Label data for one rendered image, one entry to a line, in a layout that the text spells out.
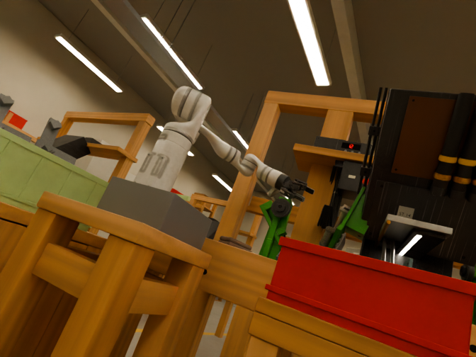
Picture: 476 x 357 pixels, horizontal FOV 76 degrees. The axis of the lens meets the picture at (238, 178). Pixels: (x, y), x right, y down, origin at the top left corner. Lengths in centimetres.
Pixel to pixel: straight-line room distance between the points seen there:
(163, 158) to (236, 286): 41
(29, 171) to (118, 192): 30
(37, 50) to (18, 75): 69
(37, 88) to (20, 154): 697
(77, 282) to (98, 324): 11
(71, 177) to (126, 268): 50
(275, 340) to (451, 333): 25
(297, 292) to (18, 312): 59
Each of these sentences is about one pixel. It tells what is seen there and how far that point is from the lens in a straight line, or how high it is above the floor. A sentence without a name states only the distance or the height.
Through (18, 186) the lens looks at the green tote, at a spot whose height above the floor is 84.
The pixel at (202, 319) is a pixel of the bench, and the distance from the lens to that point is 162.
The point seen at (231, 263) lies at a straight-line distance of 93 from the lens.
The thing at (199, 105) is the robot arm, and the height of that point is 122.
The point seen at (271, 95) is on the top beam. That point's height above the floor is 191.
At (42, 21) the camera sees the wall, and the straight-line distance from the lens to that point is 825.
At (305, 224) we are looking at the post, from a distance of 154.
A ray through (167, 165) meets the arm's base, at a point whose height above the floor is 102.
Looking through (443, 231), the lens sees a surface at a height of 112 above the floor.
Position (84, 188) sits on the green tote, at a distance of 107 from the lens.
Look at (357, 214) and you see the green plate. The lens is 117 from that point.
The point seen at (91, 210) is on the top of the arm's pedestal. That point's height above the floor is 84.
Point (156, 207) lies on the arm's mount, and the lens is 72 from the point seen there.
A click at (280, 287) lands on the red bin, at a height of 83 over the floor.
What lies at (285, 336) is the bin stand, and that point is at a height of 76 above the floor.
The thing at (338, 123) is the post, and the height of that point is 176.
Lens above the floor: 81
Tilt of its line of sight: 18 degrees up
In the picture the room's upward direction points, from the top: 20 degrees clockwise
